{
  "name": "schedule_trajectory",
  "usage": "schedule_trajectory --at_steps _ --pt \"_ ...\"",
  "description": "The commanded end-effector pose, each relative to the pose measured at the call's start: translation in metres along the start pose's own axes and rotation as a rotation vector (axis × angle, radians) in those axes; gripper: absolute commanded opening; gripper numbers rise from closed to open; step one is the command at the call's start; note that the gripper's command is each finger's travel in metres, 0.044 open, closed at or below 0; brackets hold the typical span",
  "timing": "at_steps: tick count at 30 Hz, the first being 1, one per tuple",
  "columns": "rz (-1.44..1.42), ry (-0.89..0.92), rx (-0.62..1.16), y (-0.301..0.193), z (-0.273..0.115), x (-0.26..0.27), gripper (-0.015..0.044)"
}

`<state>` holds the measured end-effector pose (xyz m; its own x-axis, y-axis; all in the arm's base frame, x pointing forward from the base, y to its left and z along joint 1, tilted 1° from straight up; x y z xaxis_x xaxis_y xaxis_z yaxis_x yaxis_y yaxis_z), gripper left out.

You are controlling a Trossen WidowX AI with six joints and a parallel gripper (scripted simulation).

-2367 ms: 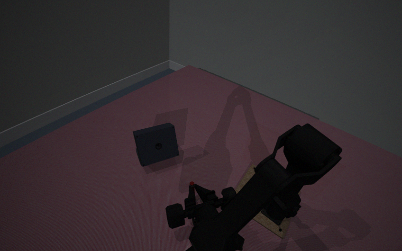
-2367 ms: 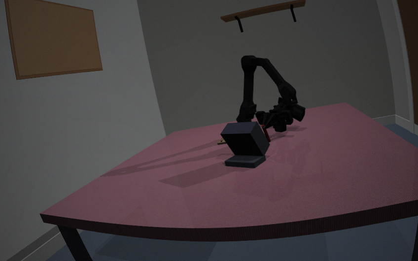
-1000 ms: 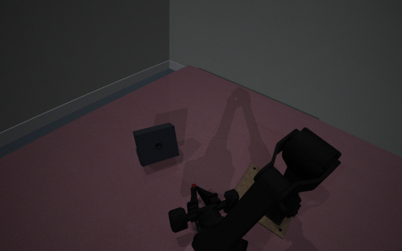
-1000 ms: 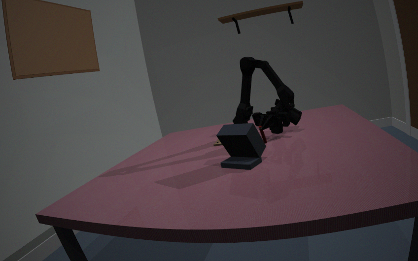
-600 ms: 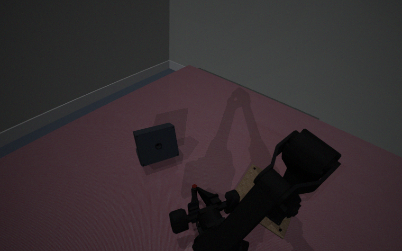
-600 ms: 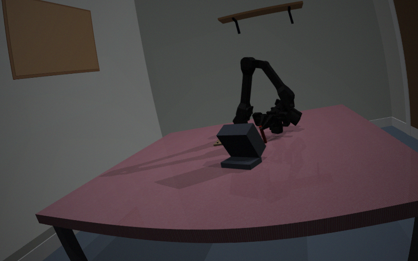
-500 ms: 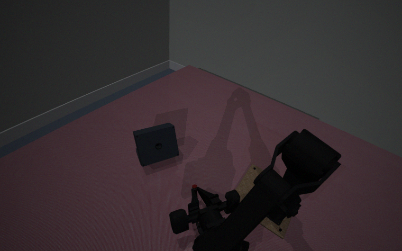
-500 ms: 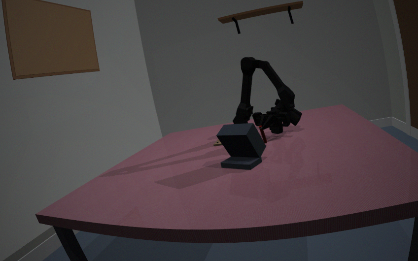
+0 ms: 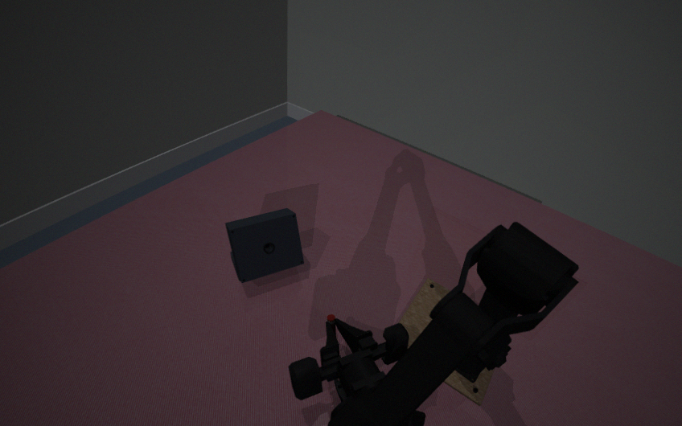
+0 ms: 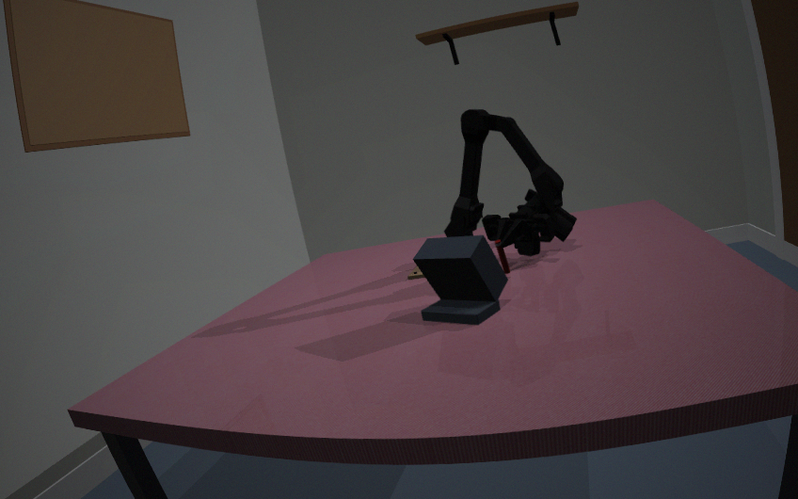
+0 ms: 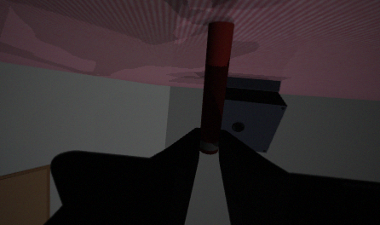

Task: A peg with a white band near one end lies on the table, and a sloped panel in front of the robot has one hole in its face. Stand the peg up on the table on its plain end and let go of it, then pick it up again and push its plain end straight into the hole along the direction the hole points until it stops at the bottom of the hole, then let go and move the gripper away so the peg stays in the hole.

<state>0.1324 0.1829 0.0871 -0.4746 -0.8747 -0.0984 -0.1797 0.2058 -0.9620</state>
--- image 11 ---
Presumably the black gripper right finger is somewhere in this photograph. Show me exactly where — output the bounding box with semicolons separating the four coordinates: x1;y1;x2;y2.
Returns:
218;130;380;225

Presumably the dark red peg with white band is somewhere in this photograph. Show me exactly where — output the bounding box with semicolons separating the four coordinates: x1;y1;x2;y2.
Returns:
199;22;234;154

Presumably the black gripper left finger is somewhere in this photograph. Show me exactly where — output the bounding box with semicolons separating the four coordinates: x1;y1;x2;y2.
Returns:
50;128;201;225

